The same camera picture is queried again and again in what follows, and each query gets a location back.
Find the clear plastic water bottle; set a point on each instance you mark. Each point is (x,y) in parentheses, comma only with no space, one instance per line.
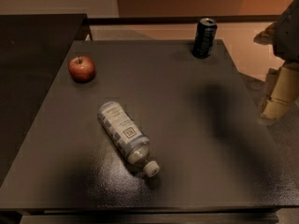
(128,139)

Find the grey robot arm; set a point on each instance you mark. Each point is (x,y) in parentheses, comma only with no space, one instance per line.
(281,88)

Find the red apple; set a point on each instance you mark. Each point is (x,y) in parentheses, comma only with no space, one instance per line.
(81,69)

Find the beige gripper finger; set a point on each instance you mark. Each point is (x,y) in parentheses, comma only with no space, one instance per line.
(266,36)
(281,90)

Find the dark pepsi can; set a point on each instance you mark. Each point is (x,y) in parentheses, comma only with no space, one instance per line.
(205,34)

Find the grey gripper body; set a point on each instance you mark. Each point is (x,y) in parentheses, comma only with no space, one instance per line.
(287,36)

